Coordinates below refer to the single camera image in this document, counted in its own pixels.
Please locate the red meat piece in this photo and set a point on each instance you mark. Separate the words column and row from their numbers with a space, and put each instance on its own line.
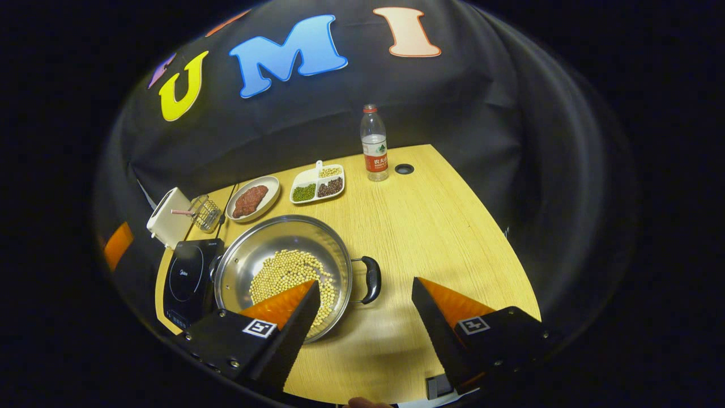
column 241, row 208
column 257, row 194

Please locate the pile of soybeans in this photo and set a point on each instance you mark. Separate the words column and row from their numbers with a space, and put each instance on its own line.
column 289, row 269

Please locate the divided white dish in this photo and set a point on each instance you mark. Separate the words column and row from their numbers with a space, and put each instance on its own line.
column 303, row 177

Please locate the small pile of yellow beans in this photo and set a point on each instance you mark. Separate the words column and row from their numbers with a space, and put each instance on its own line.
column 330, row 171

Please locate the clear water bottle red label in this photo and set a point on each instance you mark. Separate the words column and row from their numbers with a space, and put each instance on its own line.
column 375, row 153

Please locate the red white striped straw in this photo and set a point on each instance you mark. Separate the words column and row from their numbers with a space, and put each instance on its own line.
column 181, row 212

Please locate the round white plate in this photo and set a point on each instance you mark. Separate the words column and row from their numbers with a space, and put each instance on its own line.
column 271, row 190

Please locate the white box appliance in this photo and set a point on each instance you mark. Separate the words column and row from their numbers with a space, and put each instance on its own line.
column 167, row 224

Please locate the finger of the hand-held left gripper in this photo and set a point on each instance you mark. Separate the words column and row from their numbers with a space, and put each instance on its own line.
column 118, row 246

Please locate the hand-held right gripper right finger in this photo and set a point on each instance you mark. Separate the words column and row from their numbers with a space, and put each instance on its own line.
column 433, row 328

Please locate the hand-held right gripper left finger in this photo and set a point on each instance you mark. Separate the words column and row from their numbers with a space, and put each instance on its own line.
column 294, row 334

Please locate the pile of green beans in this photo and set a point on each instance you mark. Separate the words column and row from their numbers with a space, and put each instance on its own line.
column 304, row 193

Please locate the black table grommet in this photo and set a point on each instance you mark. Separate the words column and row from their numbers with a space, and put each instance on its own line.
column 404, row 169

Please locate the pile of dark beans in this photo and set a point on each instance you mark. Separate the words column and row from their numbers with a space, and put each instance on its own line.
column 331, row 187

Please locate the black induction cooktop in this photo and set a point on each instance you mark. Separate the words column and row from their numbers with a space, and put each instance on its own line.
column 187, row 277

